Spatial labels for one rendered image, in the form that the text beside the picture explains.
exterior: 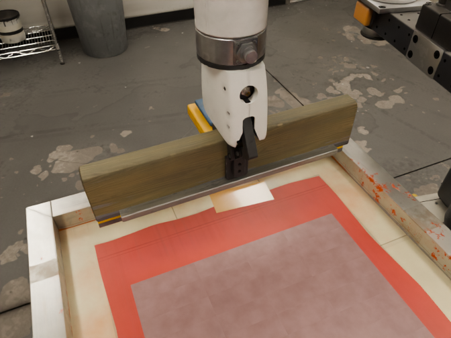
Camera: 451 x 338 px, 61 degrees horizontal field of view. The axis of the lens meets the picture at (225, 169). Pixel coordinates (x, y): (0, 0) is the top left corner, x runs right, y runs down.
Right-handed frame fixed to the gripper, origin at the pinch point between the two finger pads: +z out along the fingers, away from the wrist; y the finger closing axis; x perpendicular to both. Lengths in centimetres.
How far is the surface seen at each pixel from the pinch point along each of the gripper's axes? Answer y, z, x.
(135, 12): 321, 96, -46
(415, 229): -13.6, 12.7, -25.0
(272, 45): 237, 111, -144
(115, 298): -5.6, 14.6, 19.8
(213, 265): -6.1, 14.7, 5.5
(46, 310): -6.1, 11.0, 27.8
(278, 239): -5.7, 14.8, -5.8
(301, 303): -16.3, 14.8, -3.3
